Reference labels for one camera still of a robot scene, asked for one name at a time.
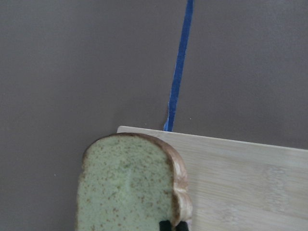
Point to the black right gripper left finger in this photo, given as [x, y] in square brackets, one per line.
[165, 225]

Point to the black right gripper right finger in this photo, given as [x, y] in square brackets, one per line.
[182, 226]

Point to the bread slice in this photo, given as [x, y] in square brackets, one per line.
[131, 182]

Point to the wooden cutting board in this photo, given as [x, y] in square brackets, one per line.
[241, 186]

